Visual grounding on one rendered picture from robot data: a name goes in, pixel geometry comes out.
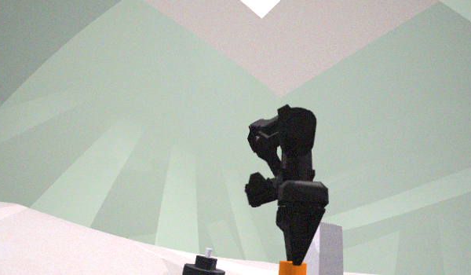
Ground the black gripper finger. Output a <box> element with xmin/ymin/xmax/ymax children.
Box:
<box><xmin>278</xmin><ymin>206</ymin><xmax>326</xmax><ymax>266</ymax></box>
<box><xmin>276</xmin><ymin>222</ymin><xmax>292</xmax><ymax>262</ymax></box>

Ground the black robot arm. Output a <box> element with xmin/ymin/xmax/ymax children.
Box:
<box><xmin>245</xmin><ymin>104</ymin><xmax>316</xmax><ymax>207</ymax></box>

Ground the orange knob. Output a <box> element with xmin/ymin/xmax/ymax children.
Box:
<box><xmin>278</xmin><ymin>261</ymin><xmax>307</xmax><ymax>275</ymax></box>

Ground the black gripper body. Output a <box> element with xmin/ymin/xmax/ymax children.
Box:
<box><xmin>277</xmin><ymin>163</ymin><xmax>329</xmax><ymax>208</ymax></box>

